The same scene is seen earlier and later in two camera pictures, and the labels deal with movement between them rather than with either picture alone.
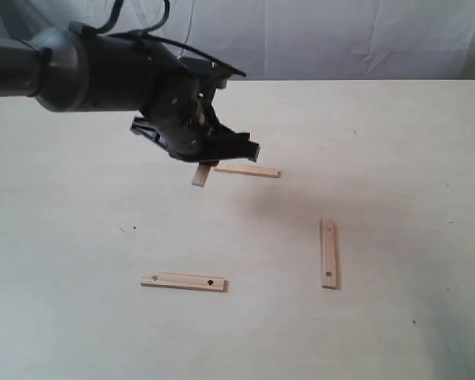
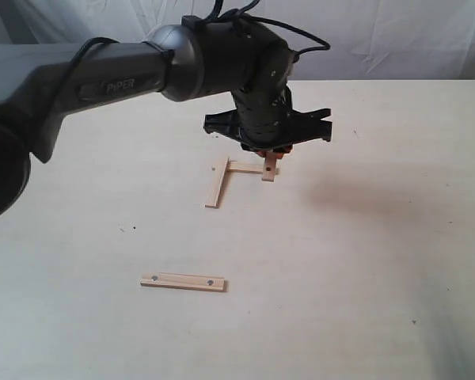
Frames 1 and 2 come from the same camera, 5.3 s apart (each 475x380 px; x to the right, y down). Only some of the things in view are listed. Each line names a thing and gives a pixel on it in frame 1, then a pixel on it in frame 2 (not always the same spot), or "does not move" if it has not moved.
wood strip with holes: x=330 y=257 -> x=269 y=169
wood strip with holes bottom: x=182 y=281 does not move
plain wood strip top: x=252 y=172 -> x=236 y=165
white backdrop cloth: x=288 y=39 does not move
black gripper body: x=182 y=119 -> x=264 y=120
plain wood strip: x=201 y=175 -> x=215 y=185
